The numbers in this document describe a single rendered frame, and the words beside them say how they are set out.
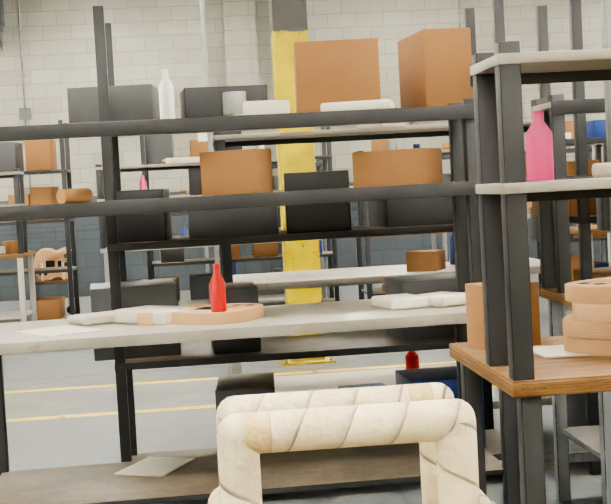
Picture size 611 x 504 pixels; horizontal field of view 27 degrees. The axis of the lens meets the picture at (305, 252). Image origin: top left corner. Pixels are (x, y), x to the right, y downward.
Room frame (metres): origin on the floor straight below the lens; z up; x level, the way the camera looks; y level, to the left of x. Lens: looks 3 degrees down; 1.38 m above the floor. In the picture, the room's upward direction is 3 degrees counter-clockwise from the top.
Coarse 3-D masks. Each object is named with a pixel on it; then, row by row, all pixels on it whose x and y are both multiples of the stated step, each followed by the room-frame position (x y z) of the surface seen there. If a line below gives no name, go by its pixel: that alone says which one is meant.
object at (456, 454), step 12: (456, 432) 0.94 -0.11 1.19; (468, 432) 0.95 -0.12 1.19; (444, 444) 0.95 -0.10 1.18; (456, 444) 0.94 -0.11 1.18; (468, 444) 0.94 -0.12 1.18; (444, 456) 0.95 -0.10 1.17; (456, 456) 0.94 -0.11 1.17; (468, 456) 0.94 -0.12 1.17; (444, 468) 0.95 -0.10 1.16; (456, 468) 0.94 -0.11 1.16; (468, 468) 0.94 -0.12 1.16; (444, 480) 0.95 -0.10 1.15; (456, 480) 0.94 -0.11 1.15; (468, 480) 0.94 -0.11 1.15; (444, 492) 0.95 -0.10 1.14; (456, 492) 0.94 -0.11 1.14; (468, 492) 0.94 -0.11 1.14
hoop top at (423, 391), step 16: (416, 384) 1.04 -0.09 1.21; (432, 384) 1.04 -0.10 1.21; (224, 400) 1.03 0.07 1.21; (240, 400) 1.02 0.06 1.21; (256, 400) 1.02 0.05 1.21; (272, 400) 1.02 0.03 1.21; (288, 400) 1.02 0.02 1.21; (304, 400) 1.02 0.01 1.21; (320, 400) 1.02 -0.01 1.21; (336, 400) 1.02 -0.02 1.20; (352, 400) 1.02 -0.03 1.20; (368, 400) 1.02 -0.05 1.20; (384, 400) 1.02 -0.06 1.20; (400, 400) 1.02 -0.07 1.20; (416, 400) 1.02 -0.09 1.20; (224, 416) 1.02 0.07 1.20
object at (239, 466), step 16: (224, 448) 0.93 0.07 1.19; (240, 448) 0.93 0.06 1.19; (224, 464) 0.93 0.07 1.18; (240, 464) 0.93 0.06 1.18; (256, 464) 0.94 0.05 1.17; (224, 480) 0.94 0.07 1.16; (240, 480) 0.93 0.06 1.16; (256, 480) 0.94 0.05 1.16; (224, 496) 0.94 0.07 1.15; (240, 496) 0.93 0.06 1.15; (256, 496) 0.94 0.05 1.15
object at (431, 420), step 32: (256, 416) 0.94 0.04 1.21; (288, 416) 0.94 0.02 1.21; (320, 416) 0.94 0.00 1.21; (352, 416) 0.94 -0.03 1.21; (384, 416) 0.94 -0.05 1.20; (416, 416) 0.94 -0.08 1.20; (448, 416) 0.94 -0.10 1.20; (256, 448) 0.93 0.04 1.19; (288, 448) 0.94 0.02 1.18; (320, 448) 0.94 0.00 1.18
